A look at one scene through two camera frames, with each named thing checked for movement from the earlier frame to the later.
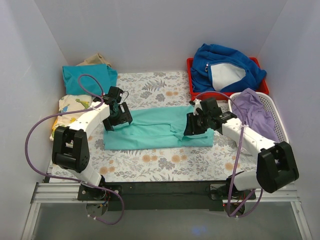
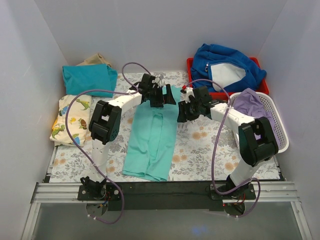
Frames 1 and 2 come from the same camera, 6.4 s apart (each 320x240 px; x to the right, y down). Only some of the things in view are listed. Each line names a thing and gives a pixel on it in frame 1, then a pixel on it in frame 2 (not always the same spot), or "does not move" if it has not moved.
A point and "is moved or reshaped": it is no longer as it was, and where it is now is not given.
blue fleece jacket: [216, 69] does not move
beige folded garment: [97, 59] does not move
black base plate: [189, 196] does not move
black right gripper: [192, 124] → [186, 111]
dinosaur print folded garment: [67, 103] does not move
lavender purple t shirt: [255, 115] does not move
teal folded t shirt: [92, 79] does not move
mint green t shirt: [156, 127] is moved or reshaped
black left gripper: [122, 116] → [162, 96]
